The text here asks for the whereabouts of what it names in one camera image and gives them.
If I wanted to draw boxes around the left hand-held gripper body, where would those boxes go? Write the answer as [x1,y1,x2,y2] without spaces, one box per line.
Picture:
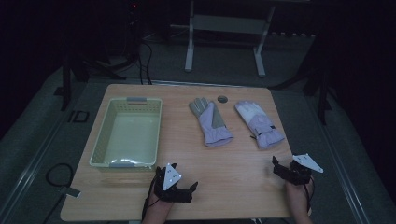
[153,162,192,203]

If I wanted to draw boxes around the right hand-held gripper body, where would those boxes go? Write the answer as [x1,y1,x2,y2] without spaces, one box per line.
[273,153,324,187]

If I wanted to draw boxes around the grey work glove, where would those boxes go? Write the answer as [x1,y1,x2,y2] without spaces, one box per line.
[234,100,285,149]

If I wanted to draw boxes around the cream plastic basket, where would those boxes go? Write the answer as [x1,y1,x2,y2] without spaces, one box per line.
[89,96,163,169]

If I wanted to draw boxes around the person's right hand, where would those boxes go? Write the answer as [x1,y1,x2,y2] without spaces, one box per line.
[285,180,314,215]

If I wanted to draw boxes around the person's left hand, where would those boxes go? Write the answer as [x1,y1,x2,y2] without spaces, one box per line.
[145,201,174,220]

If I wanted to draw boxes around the lilac ski glove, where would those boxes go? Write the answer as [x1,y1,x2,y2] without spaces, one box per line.
[188,97,234,147]

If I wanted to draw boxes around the black tripod stand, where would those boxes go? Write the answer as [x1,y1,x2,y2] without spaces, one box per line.
[53,31,127,112]
[270,46,334,126]

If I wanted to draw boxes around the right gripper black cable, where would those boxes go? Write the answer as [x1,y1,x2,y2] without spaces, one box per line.
[305,176,316,213]

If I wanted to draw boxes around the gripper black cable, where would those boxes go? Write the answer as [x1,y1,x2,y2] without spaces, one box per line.
[305,176,316,213]
[141,176,161,222]

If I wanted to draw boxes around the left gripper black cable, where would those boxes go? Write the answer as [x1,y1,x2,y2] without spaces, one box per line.
[141,176,161,222]

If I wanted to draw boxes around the black floor bracket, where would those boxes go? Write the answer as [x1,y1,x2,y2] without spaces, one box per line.
[67,110,91,123]

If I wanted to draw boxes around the black hanging cables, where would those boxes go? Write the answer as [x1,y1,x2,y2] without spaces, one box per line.
[135,36,154,86]

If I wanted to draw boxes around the black floor cable with plug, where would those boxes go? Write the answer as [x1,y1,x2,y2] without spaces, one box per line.
[45,162,82,199]

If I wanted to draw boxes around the white metal desk frame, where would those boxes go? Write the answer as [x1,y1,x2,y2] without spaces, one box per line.
[169,0,276,78]

